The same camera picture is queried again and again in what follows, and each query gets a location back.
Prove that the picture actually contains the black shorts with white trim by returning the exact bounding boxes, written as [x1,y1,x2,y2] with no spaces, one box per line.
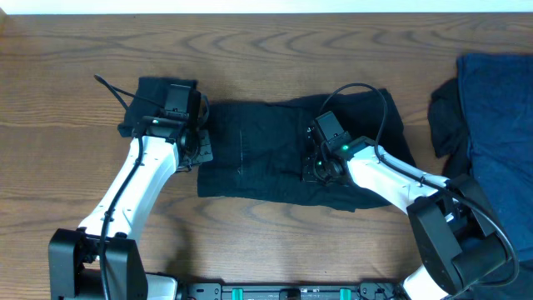
[197,89,415,212]

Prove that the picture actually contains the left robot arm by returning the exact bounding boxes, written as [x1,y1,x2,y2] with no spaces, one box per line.
[48,93,212,300]

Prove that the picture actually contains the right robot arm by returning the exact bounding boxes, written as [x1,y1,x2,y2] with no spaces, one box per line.
[304,122,517,299]

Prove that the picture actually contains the small folded black garment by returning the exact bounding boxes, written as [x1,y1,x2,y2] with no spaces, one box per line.
[117,77,198,138]

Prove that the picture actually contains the black garment under pile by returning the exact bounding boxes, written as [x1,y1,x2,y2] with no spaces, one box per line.
[427,78,471,178]

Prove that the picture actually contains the navy blue garment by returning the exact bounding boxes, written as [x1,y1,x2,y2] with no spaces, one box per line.
[457,53,532,262]

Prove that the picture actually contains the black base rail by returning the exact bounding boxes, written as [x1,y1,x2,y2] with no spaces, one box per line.
[183,282,409,300]

